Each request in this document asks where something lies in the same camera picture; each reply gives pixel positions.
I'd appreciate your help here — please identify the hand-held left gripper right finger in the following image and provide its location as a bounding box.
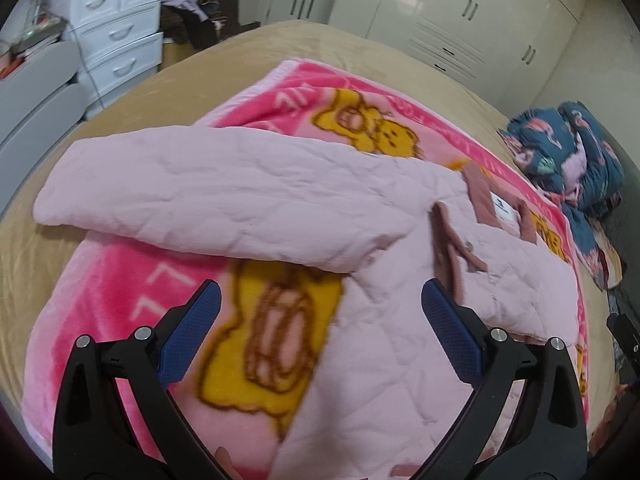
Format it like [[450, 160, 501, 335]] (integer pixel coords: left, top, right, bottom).
[[421, 278, 589, 480]]

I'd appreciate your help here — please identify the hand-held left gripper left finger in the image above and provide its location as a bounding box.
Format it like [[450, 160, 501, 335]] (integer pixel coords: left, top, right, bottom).
[[52, 279, 226, 480]]

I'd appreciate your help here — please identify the pink quilted jacket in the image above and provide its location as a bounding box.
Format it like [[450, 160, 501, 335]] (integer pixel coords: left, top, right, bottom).
[[32, 125, 578, 480]]

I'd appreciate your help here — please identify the striped fleece blanket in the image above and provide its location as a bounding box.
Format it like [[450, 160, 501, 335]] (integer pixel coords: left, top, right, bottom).
[[592, 230, 626, 292]]

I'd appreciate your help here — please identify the pink bear printed blanket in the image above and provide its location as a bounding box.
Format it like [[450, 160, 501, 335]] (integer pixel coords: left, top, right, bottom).
[[20, 59, 598, 480]]

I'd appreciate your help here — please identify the blue floral quilt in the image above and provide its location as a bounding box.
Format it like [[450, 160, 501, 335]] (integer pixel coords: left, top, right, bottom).
[[497, 101, 627, 267]]

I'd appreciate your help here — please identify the beige bed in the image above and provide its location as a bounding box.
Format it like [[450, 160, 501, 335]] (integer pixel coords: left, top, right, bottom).
[[0, 20, 640, 480]]

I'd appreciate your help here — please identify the white drawer chest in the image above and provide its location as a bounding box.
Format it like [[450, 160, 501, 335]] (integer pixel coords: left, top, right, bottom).
[[67, 0, 166, 121]]

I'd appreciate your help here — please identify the white wardrobe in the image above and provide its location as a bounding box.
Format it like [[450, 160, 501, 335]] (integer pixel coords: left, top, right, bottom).
[[327, 0, 593, 111]]

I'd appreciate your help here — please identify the dark bag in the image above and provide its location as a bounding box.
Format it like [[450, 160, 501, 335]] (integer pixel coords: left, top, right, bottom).
[[187, 0, 261, 50]]

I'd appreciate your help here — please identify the purple cloth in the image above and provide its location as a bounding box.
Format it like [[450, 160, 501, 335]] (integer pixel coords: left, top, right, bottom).
[[160, 0, 210, 22]]

